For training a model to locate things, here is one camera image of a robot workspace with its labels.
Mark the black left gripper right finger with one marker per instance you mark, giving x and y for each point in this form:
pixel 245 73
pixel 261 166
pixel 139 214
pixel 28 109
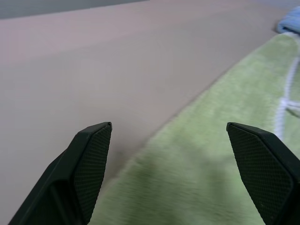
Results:
pixel 262 168

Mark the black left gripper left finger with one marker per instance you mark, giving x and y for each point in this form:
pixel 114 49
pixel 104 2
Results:
pixel 70 178

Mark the green towel with white trim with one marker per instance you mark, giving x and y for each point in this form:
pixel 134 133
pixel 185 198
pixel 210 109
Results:
pixel 199 150

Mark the light blue cloth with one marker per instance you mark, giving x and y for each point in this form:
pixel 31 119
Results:
pixel 290 21

